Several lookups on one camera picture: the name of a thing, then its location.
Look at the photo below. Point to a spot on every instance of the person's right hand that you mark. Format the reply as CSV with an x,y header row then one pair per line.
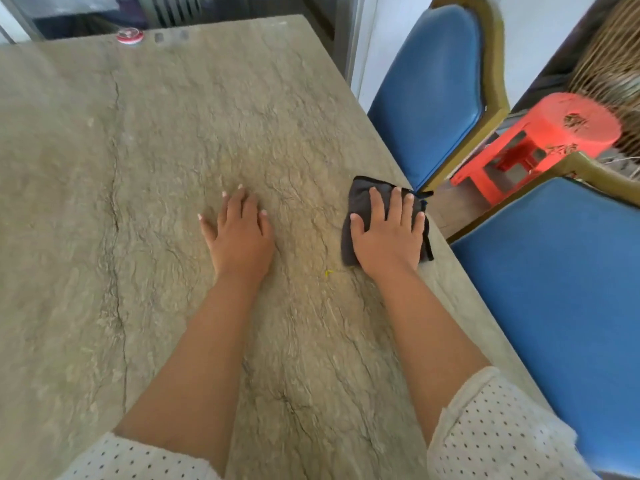
x,y
390,249

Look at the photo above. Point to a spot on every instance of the person's left hand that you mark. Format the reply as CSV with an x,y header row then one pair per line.
x,y
242,244

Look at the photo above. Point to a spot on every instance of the dark grey cloth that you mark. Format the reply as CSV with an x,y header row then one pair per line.
x,y
357,194

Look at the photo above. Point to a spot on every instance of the person's left forearm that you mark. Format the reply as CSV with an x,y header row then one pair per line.
x,y
200,369

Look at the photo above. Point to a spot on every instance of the person's right forearm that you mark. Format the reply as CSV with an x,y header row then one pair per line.
x,y
430,344

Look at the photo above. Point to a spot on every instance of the grey stone table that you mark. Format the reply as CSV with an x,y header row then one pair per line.
x,y
125,194

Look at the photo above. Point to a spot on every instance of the red plastic stool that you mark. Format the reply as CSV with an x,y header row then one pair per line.
x,y
550,129

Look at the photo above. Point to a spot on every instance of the white dotted right sleeve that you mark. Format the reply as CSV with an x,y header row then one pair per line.
x,y
500,434

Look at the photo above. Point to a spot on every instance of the white dotted sleeve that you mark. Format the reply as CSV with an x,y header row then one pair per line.
x,y
500,434
135,462

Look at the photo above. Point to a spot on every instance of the red round call button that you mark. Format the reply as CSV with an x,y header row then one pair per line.
x,y
130,35

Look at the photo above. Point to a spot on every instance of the white dotted left sleeve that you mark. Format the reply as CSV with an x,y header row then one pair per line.
x,y
135,462

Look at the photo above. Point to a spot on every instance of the grey ribbed radiator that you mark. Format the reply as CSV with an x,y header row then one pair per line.
x,y
175,7

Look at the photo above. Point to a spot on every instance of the group of rattan chairs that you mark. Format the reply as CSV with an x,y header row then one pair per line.
x,y
615,59

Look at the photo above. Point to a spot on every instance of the blue padded chair gold frame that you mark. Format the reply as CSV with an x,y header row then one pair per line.
x,y
430,94
560,304

